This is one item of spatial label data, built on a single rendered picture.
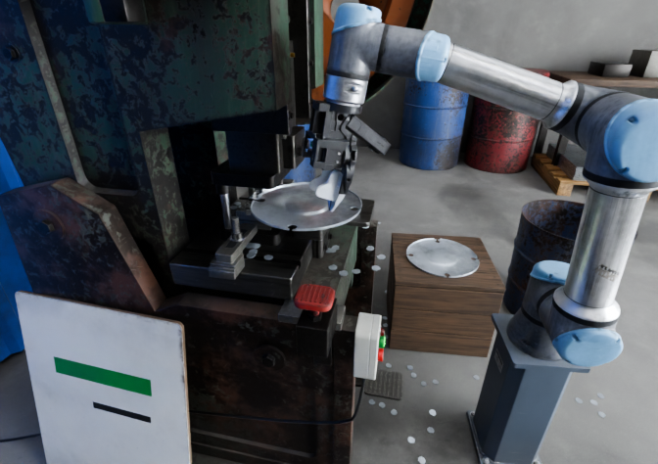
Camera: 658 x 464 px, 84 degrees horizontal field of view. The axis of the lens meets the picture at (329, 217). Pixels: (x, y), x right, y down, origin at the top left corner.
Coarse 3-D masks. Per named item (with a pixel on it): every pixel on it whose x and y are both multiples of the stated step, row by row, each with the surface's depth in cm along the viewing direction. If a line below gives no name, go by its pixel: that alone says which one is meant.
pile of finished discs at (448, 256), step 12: (420, 240) 165; (432, 240) 165; (444, 240) 165; (408, 252) 156; (420, 252) 156; (432, 252) 155; (444, 252) 155; (456, 252) 156; (468, 252) 156; (420, 264) 148; (432, 264) 148; (444, 264) 148; (456, 264) 148; (468, 264) 148; (444, 276) 140; (456, 276) 140
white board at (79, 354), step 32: (32, 320) 97; (64, 320) 94; (96, 320) 91; (128, 320) 89; (160, 320) 86; (32, 352) 100; (64, 352) 97; (96, 352) 94; (128, 352) 91; (160, 352) 89; (32, 384) 103; (64, 384) 100; (96, 384) 97; (128, 384) 94; (160, 384) 91; (64, 416) 103; (96, 416) 100; (128, 416) 97; (160, 416) 94; (64, 448) 107; (96, 448) 103; (128, 448) 100; (160, 448) 97
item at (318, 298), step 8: (304, 288) 69; (312, 288) 69; (320, 288) 69; (328, 288) 69; (296, 296) 67; (304, 296) 67; (312, 296) 67; (320, 296) 67; (328, 296) 67; (296, 304) 66; (304, 304) 65; (312, 304) 65; (320, 304) 65; (328, 304) 65; (312, 312) 69
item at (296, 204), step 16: (272, 192) 104; (288, 192) 104; (304, 192) 104; (352, 192) 103; (256, 208) 95; (272, 208) 95; (288, 208) 94; (304, 208) 94; (320, 208) 94; (336, 208) 95; (272, 224) 86; (288, 224) 87; (304, 224) 87; (320, 224) 87; (336, 224) 86
